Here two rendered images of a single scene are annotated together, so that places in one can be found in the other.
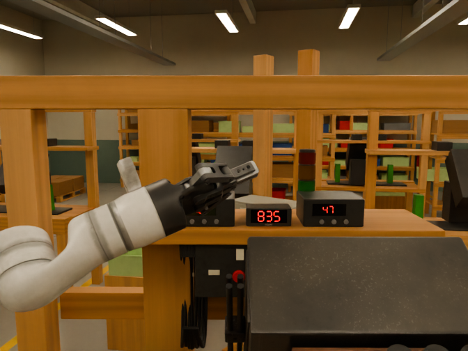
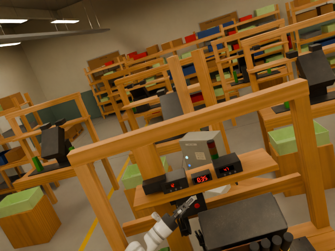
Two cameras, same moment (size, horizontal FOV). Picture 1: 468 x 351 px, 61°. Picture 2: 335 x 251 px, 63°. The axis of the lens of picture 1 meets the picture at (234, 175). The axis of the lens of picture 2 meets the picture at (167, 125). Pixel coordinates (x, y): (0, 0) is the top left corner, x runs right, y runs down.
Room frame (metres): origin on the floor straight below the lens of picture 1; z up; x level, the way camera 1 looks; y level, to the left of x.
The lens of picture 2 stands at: (-0.45, -0.09, 2.43)
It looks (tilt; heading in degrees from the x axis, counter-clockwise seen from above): 18 degrees down; 4
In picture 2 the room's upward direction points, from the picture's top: 19 degrees counter-clockwise
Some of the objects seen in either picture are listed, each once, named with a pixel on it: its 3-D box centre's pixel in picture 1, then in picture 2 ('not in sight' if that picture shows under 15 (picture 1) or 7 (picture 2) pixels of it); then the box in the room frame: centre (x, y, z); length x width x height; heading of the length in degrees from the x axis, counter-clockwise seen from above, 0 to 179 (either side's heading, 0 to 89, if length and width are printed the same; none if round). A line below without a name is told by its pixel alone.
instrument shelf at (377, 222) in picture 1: (266, 225); (202, 178); (1.12, -0.09, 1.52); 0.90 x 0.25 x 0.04; 90
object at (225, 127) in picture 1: (256, 155); (181, 76); (7.96, -0.45, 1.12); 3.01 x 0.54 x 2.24; 81
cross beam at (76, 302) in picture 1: (262, 303); (210, 205); (1.23, -0.09, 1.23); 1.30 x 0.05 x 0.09; 90
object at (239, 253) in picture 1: (227, 262); (190, 199); (1.07, 0.02, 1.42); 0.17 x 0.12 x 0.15; 90
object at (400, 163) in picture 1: (349, 147); (240, 48); (10.01, -2.89, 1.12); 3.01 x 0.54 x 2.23; 81
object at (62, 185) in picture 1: (57, 187); (67, 133); (9.36, 4.19, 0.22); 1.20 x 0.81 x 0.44; 174
